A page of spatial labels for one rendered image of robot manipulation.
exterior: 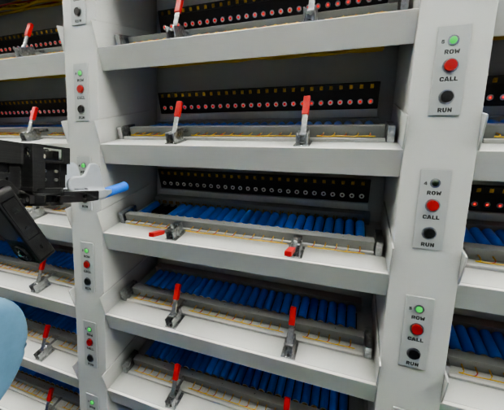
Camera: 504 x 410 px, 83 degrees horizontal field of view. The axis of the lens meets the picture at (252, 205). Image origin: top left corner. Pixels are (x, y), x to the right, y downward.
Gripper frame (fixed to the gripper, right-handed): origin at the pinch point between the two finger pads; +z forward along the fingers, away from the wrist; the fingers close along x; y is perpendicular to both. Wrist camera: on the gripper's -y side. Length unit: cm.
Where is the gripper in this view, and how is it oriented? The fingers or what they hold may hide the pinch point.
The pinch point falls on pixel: (100, 194)
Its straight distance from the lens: 57.0
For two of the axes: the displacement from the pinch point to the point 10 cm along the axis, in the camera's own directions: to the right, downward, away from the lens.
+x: -9.5, -0.8, 3.1
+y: 0.6, -10.0, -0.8
